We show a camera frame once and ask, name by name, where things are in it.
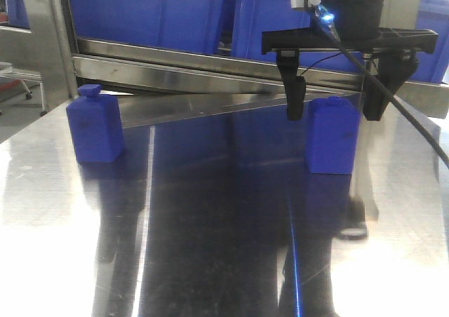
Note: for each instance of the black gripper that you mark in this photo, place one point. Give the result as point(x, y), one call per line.
point(358, 28)

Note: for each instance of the blue bottle part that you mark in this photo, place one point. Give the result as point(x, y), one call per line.
point(332, 133)
point(95, 125)

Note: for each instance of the stainless steel shelf rack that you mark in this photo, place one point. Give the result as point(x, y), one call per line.
point(65, 61)

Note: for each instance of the blue bin far right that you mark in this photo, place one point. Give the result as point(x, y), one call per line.
point(432, 22)

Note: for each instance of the blue bin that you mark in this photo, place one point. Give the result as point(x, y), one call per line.
point(188, 25)
point(17, 14)
point(432, 22)
point(253, 17)

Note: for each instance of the blue bin centre right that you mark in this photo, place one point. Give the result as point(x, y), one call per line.
point(253, 17)

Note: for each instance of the blue bin centre left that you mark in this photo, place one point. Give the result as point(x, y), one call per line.
point(188, 25)

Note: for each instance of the blue bin far left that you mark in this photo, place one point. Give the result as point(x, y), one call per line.
point(17, 14)

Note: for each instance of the wheeled metal cart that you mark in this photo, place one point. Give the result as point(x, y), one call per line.
point(8, 71)

